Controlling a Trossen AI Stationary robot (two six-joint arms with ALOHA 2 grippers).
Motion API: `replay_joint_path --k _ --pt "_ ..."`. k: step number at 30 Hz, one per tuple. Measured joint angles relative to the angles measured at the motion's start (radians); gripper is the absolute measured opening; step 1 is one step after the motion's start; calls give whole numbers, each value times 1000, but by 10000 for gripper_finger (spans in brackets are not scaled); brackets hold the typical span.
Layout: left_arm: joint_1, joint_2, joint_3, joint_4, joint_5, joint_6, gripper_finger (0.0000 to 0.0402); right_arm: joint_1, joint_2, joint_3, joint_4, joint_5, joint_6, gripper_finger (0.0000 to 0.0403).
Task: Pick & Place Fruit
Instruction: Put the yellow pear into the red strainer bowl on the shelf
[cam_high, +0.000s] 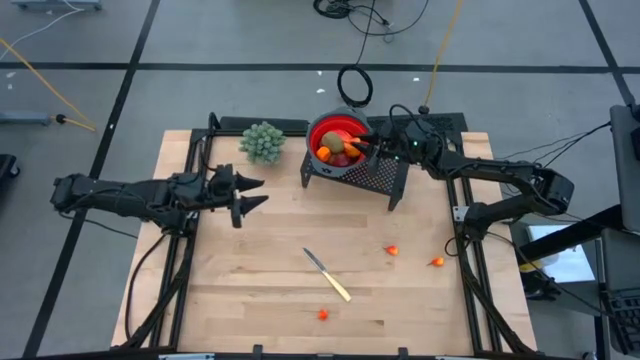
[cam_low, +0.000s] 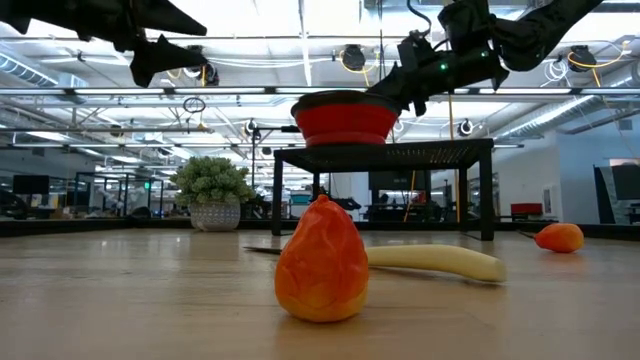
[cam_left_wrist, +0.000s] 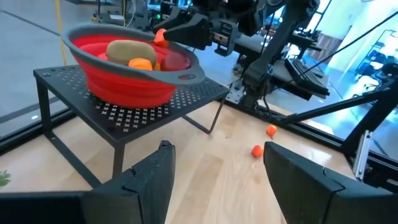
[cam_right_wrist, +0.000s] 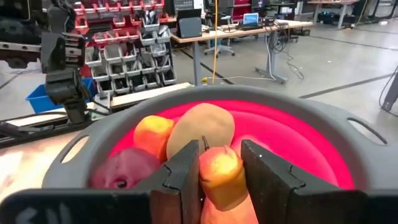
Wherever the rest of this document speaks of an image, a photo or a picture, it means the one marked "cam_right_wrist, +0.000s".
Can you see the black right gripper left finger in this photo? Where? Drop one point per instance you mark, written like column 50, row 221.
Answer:
column 124, row 208

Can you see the black equipment cart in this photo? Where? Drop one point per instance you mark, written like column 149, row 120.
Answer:
column 15, row 28

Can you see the distant wooden table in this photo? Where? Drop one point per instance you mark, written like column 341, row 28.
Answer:
column 332, row 2

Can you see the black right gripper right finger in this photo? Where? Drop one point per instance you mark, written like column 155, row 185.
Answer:
column 295, row 208

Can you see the black case on desk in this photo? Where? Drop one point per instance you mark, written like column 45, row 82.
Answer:
column 189, row 28

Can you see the wooden desk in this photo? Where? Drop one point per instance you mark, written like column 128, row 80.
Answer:
column 224, row 33

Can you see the grey office chair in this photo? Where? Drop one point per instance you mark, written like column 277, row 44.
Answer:
column 221, row 48

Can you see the red grey collapsible bowl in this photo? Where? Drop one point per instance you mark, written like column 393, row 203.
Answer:
column 280, row 102

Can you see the small red orange pepper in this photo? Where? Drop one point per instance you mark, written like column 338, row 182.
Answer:
column 222, row 174

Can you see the blue plastic bin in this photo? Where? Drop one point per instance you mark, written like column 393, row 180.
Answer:
column 37, row 99

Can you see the grey metal leg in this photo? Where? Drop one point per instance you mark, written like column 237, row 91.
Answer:
column 392, row 96

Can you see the small round orange fruit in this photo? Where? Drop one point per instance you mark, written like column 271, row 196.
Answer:
column 154, row 133

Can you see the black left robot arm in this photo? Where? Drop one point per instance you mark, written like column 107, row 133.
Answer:
column 65, row 87

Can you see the open laptop on desk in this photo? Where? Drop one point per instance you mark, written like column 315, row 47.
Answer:
column 251, row 18

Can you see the red grey storage bin rack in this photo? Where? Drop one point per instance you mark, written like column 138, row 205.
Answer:
column 124, row 56

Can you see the brown kiwi fruit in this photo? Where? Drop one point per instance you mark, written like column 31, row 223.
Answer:
column 202, row 130

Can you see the dark red round fruit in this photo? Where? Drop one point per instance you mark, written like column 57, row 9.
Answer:
column 124, row 169

